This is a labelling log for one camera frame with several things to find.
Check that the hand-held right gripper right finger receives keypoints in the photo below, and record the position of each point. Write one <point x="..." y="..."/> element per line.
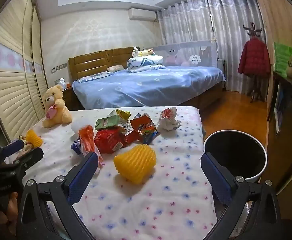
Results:
<point x="216" y="177"/>

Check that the grey bed guard rail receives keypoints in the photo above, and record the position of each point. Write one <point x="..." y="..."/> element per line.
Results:
<point x="186" y="52"/>

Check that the grey patterned curtains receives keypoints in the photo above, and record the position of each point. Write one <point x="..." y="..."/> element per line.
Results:
<point x="198" y="22"/>

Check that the orange snack bag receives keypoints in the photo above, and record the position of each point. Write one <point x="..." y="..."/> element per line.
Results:
<point x="143" y="127"/>

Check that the green drink carton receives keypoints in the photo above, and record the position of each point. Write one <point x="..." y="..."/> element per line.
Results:
<point x="106" y="122"/>

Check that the yellow green snack packet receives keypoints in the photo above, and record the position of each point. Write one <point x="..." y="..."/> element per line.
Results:
<point x="123" y="115"/>

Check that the person's left hand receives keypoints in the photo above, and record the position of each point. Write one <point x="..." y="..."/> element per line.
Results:
<point x="13" y="206"/>

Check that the red white milk carton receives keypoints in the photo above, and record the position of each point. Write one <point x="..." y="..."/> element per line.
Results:
<point x="132" y="137"/>

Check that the yellow corn toy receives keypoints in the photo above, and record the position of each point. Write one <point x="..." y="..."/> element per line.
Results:
<point x="33" y="136"/>

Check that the flat blue white pillow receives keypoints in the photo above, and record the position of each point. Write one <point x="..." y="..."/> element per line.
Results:
<point x="96" y="76"/>

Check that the wooden bed blue sheet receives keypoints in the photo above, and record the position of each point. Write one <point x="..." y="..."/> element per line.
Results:
<point x="148" y="87"/>

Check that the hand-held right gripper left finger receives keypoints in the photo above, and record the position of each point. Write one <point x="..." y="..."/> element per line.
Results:
<point x="83" y="173"/>

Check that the yellow white plush toy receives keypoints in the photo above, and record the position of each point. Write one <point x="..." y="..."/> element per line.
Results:
<point x="143" y="53"/>

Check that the dark wooden coat rack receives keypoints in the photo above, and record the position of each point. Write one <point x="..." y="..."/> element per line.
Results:
<point x="253" y="30"/>

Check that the white trash bin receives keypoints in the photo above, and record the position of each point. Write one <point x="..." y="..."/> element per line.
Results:
<point x="236" y="152"/>

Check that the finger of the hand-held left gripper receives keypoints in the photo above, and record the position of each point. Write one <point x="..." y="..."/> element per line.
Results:
<point x="32" y="154"/>
<point x="12" y="146"/>

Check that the cream louvred closet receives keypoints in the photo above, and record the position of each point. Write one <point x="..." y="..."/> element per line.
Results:
<point x="11" y="92"/>

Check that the white floral bed sheet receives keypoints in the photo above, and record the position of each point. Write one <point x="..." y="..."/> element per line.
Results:
<point x="148" y="205"/>

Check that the red snack bag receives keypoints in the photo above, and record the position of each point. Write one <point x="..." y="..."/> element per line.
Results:
<point x="108" y="140"/>

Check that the red padded jacket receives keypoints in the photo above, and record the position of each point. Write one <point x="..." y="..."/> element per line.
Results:
<point x="253" y="57"/>

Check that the large yellow foam fruit net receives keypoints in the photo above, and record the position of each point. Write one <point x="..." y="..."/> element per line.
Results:
<point x="136" y="163"/>

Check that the small pink pillow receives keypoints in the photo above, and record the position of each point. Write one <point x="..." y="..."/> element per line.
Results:
<point x="116" y="68"/>

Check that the tall wooden wardrobe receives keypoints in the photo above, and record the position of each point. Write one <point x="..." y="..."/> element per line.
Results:
<point x="278" y="17"/>

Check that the white air conditioner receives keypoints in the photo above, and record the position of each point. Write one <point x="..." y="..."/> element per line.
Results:
<point x="142" y="14"/>

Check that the wooden nightstand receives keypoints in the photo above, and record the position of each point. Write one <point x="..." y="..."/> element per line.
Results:
<point x="68" y="97"/>

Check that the wall switch panel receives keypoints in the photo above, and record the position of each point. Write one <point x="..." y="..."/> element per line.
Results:
<point x="59" y="67"/>

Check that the orange white plastic wrapper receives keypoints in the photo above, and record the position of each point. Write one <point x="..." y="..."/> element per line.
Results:
<point x="87" y="137"/>

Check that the white red wrapper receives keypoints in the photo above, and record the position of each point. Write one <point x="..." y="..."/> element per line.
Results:
<point x="168" y="122"/>

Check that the yellow teddy bear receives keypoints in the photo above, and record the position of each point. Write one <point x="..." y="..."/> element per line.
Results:
<point x="57" y="110"/>

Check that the folded blue white quilt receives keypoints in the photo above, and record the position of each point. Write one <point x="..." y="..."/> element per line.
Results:
<point x="146" y="63"/>

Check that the framed picture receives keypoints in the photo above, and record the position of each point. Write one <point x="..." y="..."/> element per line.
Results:
<point x="279" y="107"/>

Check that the stack of green boxes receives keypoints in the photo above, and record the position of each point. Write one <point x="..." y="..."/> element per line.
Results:
<point x="282" y="57"/>

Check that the small blue white wrapper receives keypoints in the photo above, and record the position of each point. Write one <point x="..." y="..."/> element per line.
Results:
<point x="76" y="148"/>

